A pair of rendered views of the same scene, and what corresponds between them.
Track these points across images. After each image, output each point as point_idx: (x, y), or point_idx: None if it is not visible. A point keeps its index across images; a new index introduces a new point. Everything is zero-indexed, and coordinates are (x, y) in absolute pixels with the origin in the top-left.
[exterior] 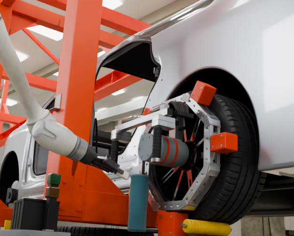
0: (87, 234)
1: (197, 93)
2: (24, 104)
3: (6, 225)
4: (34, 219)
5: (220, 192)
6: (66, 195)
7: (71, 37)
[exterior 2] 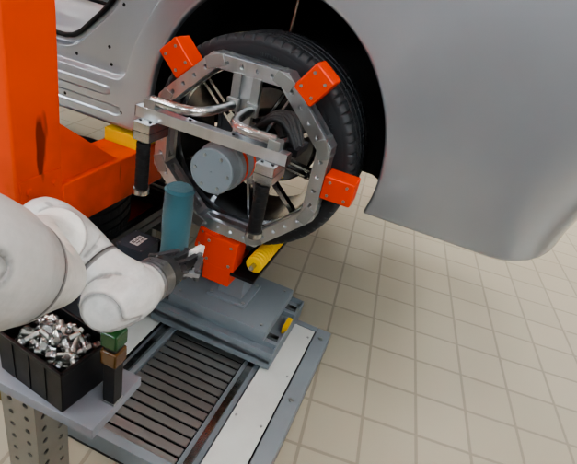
0: None
1: (312, 90)
2: None
3: None
4: (80, 386)
5: (307, 231)
6: None
7: None
